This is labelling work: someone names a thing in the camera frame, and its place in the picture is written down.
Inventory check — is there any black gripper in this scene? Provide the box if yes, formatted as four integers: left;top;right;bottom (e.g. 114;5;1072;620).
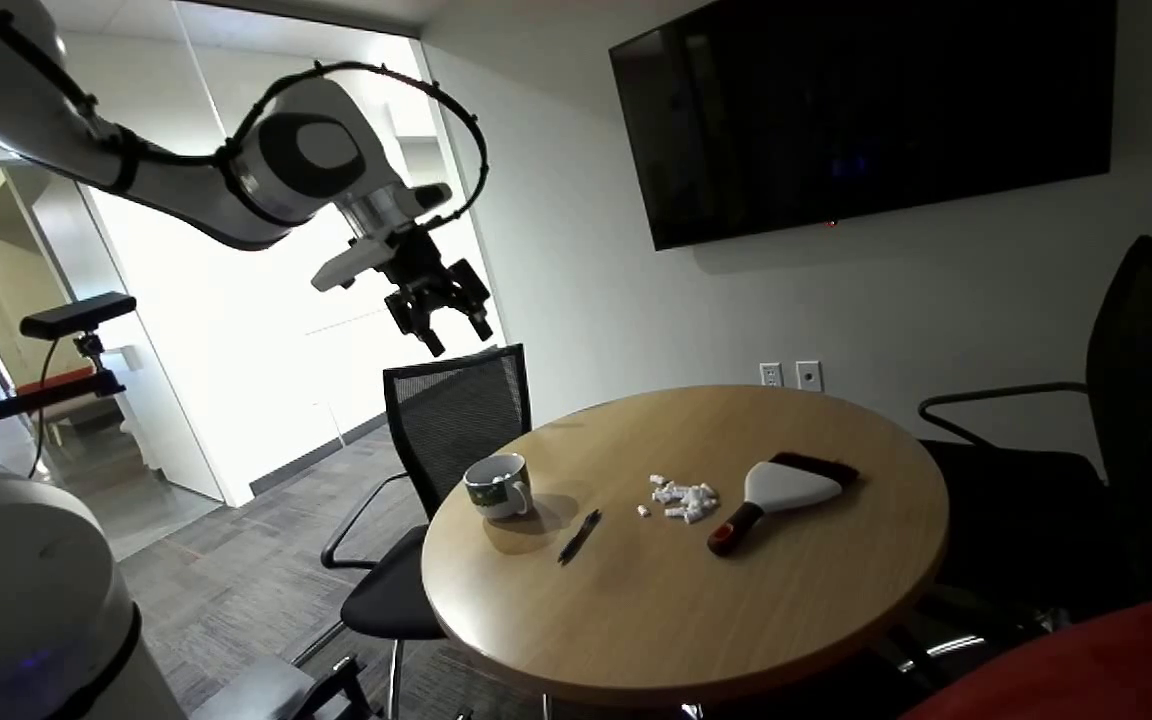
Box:
382;230;497;362

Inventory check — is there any white green mug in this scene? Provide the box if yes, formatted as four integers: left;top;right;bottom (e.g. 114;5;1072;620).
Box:
459;448;538;530

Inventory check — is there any black mesh office chair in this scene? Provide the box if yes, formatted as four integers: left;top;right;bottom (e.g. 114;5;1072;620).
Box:
293;342;538;720
916;233;1152;633

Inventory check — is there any red cloth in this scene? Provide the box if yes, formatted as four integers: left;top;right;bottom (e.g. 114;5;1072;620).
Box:
901;596;1152;720

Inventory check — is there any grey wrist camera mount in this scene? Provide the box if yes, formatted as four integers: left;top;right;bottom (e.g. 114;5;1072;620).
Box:
310;237;405;297

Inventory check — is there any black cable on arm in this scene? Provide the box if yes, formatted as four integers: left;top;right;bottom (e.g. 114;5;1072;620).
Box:
0;0;494;233

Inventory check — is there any black camera stand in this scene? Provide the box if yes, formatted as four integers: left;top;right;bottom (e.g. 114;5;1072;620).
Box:
59;334;128;406

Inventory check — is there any black bar camera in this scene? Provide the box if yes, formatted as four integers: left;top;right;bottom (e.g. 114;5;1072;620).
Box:
17;290;139;342

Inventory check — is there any clamp with red handle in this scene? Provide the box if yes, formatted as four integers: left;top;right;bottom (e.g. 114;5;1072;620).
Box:
0;364;128;438

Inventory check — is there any black wall television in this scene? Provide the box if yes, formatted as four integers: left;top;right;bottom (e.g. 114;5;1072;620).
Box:
605;0;1121;257

